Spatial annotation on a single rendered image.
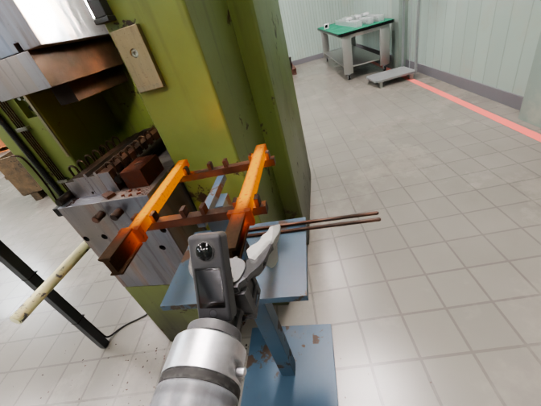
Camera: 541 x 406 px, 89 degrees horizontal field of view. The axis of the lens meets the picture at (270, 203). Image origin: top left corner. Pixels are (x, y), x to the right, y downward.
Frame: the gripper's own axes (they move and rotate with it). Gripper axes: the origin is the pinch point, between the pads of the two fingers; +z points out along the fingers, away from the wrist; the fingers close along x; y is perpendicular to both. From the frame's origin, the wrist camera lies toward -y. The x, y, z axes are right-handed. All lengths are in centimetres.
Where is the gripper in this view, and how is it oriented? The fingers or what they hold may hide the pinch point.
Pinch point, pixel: (237, 226)
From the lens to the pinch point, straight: 49.8
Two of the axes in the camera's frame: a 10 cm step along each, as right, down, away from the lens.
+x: 9.6, -1.4, -2.2
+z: 1.0, -5.8, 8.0
